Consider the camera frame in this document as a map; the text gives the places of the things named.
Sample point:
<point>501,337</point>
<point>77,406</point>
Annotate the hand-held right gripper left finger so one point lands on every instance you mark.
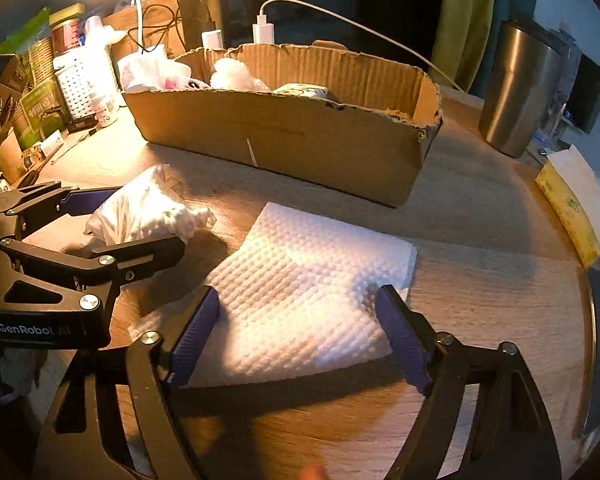
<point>200,330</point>

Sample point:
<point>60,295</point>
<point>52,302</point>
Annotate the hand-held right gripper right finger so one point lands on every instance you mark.
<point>400,340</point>

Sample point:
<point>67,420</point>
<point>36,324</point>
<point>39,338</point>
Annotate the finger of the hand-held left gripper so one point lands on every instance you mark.
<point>95,200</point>
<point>145,255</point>

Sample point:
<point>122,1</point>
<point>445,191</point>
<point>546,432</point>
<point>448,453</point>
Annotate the clear bag of cotton swabs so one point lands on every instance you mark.
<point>145,205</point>

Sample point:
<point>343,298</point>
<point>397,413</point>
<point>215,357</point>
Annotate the white paper towel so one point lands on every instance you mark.
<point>300,285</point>

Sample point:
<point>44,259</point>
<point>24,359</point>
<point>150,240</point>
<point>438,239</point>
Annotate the white and pink soft toy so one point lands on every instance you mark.
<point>142,67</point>

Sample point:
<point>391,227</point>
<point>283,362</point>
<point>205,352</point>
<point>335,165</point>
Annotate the cardboard box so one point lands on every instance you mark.
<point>280,145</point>

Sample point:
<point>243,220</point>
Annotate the white fluffy wad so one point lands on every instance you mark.
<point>232,72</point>

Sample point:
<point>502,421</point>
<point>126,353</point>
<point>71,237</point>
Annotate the cartoon print tissue packet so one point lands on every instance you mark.
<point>302,91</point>

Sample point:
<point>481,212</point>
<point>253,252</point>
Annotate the person's left forearm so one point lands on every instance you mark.
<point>15,375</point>

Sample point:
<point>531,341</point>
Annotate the person's right hand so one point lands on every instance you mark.
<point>312,473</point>

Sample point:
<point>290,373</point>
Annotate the white cup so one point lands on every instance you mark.
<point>105,108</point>

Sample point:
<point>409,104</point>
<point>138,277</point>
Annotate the green box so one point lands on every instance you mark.
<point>37,110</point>

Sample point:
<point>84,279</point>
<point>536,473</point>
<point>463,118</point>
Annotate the white perforated basket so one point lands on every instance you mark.
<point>77,85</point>

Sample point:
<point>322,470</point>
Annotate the gold patterned can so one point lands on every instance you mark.
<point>40,60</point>

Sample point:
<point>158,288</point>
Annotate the white plastic bottle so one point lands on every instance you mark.
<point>100,35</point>

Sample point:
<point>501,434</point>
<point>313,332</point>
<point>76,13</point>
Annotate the red label jar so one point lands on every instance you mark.
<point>67,35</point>

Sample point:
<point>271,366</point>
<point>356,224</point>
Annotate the green packet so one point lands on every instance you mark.
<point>22,35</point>

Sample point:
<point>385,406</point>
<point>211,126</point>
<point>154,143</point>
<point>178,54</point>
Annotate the small white charger plug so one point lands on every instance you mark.
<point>213,39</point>

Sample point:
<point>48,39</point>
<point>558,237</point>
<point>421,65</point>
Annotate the yellow tissue pack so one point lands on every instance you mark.
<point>575,210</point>

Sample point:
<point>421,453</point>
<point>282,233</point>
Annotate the stainless steel tumbler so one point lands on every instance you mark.
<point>520,90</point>

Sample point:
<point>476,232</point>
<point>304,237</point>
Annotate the clear plastic water bottle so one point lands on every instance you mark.
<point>562,105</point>

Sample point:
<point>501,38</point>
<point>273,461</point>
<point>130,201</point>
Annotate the black monitor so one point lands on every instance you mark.
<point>587,95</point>

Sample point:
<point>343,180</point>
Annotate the yellow curtain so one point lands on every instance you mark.
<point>462,20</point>

